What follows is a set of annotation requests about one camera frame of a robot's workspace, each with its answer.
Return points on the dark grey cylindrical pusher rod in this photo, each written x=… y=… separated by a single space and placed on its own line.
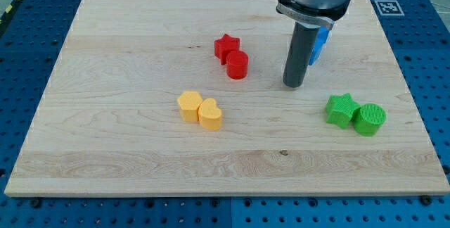
x=301 y=47

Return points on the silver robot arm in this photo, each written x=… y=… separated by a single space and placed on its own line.
x=314 y=19

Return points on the blue block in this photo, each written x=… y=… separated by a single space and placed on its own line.
x=321 y=39

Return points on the red cylinder block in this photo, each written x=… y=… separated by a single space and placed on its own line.
x=237 y=65

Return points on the red star block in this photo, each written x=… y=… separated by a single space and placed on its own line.
x=224 y=45

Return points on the green star block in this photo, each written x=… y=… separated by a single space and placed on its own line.
x=341 y=109

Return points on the white fiducial marker tag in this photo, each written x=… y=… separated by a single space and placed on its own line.
x=389 y=8

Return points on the green cylinder block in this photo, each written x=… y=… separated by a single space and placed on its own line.
x=369 y=119

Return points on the yellow heart block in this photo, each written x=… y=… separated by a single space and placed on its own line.
x=210 y=115

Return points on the yellow hexagon block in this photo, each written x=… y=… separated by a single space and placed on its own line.
x=189 y=103

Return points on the wooden board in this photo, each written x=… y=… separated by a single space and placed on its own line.
x=109 y=125

